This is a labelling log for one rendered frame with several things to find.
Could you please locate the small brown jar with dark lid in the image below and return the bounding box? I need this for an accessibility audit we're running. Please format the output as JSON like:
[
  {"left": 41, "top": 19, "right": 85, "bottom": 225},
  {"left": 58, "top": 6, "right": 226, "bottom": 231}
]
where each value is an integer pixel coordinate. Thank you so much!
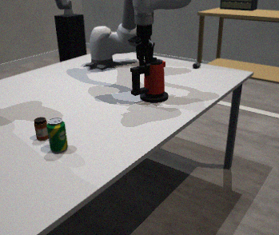
[{"left": 34, "top": 117, "right": 49, "bottom": 141}]

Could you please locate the green drink can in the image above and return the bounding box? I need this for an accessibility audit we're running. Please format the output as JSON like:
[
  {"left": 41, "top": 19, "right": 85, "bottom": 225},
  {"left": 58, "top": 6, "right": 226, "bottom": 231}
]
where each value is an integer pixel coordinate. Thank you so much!
[{"left": 46, "top": 117, "right": 68, "bottom": 153}]

